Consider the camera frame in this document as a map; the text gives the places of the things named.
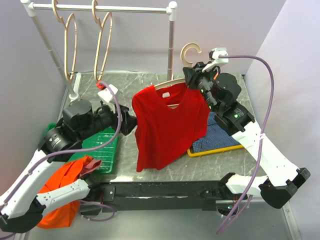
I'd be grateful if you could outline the pink cloth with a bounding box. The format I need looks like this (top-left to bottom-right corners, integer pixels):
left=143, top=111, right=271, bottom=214
left=79, top=156, right=102, bottom=178

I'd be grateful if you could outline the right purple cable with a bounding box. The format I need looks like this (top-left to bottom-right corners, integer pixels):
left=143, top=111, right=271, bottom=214
left=215, top=54, right=275, bottom=235

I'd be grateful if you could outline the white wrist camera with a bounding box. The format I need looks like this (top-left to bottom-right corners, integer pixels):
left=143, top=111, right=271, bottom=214
left=96, top=81, right=120, bottom=104
left=202, top=47, right=229, bottom=73

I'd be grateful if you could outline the orange cloth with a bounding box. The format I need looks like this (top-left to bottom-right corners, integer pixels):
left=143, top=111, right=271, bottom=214
left=37, top=164, right=90, bottom=229

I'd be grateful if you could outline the green plastic tray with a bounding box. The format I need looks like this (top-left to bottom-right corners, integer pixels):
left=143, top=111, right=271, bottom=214
left=46, top=122, right=120, bottom=174

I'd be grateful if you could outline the blue checkered shirt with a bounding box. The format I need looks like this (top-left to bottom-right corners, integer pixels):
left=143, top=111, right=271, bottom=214
left=192, top=112, right=240, bottom=153

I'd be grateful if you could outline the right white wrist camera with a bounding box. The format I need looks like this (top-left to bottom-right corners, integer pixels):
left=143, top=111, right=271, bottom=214
left=202, top=47, right=229, bottom=73

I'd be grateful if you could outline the white clothes rack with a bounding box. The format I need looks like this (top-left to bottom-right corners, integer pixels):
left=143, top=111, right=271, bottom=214
left=20, top=0, right=178, bottom=101

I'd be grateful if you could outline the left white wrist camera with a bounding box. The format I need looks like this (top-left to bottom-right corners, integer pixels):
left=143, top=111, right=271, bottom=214
left=96, top=81, right=120, bottom=104

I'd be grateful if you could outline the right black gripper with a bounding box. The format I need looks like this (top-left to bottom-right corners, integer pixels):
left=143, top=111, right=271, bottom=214
left=182, top=61, right=219, bottom=112

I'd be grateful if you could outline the red t shirt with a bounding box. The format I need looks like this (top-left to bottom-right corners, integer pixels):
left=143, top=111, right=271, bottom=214
left=132, top=83, right=210, bottom=172

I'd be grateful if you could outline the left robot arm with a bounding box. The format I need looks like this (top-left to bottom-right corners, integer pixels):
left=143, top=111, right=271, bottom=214
left=0, top=99, right=137, bottom=234

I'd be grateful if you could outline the black base bar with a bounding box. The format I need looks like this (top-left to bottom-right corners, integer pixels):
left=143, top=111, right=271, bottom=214
left=86, top=180, right=241, bottom=211

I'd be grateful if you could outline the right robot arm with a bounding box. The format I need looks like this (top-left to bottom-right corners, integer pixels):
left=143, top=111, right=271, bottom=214
left=182, top=62, right=311, bottom=209

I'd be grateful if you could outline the wooden hanger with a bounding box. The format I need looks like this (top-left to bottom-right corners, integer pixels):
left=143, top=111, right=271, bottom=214
left=154, top=42, right=202, bottom=99
left=51, top=0, right=78, bottom=83
left=91, top=0, right=113, bottom=83

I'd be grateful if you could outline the yellow plastic tray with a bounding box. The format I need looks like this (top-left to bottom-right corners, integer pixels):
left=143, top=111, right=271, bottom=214
left=187, top=144, right=244, bottom=158

